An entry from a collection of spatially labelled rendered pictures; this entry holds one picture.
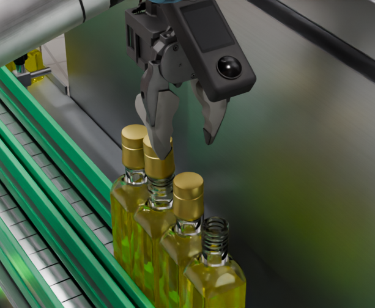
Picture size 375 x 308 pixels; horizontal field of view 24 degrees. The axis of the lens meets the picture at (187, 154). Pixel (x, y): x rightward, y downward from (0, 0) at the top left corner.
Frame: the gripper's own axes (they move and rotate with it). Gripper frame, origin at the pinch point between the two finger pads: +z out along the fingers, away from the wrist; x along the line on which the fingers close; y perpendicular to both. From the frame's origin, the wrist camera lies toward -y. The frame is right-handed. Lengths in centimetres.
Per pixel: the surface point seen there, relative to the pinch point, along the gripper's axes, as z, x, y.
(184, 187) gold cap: 4.7, 1.1, -0.9
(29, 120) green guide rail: 30, -1, 58
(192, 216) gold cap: 8.4, 0.5, -1.7
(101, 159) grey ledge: 33, -9, 45
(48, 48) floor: 120, -72, 241
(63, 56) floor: 120, -75, 232
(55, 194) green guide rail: 24.3, 5.2, 29.4
